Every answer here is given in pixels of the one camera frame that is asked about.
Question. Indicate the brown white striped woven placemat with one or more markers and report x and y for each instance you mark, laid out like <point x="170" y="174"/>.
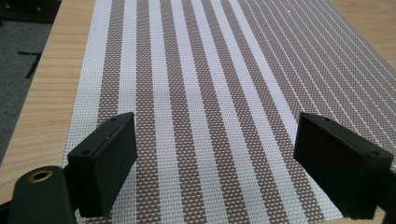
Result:
<point x="211" y="77"/>

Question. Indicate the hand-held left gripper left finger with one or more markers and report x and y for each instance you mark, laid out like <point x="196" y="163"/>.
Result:
<point x="102" y="174"/>

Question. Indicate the black stand base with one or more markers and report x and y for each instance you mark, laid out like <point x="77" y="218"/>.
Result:
<point x="28" y="11"/>

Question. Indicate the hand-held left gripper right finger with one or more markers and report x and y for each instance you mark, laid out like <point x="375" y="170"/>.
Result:
<point x="339" y="168"/>

